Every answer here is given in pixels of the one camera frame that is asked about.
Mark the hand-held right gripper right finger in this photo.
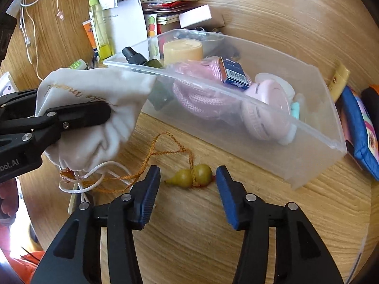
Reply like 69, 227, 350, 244
216, 165, 336, 284

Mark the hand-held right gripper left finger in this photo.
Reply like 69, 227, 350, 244
31, 165, 161, 284

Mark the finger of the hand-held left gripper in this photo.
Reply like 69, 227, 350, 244
0, 102, 112, 157
0, 89, 40, 116

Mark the white cloth drawstring pouch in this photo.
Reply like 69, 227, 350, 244
35, 67, 157, 204

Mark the green gourd pendant orange cord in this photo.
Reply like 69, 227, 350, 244
59, 132, 214, 190

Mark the clear plastic storage box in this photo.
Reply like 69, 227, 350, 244
103, 29, 347, 190

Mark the person's left hand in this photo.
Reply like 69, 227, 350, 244
0, 180, 19, 218

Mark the white device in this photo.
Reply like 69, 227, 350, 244
0, 71, 19, 96

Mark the green white small tube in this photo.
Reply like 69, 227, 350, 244
68, 59, 88, 70

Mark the dark green spray bottle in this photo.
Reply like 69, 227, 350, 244
121, 46, 174, 110

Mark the orange tube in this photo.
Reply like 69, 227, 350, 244
82, 19, 99, 55

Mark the yellow green bottle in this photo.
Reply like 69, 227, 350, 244
88, 0, 113, 61

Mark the pink round case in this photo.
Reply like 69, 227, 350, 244
241, 78, 297, 146

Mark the clear bag with white papers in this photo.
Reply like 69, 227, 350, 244
96, 0, 149, 62

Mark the fruit sticker sheet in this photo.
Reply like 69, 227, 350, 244
146, 13, 162, 61

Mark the yellow candle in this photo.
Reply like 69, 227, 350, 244
163, 40, 205, 66

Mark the small blue box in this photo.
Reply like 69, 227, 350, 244
222, 57, 250, 91

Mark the stack of notebooks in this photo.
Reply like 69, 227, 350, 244
138, 0, 199, 34

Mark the small white box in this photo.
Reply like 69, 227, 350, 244
178, 4, 212, 28

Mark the blue patchwork pouch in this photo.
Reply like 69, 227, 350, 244
338, 86, 379, 182

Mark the yellow lotion bottle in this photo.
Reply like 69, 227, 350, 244
329, 63, 350, 102

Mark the black orange zip case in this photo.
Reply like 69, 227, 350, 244
361, 84, 379, 116

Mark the white charging cable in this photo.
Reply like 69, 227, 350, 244
19, 0, 48, 80

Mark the pink rope bundle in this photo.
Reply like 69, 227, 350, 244
166, 58, 252, 119

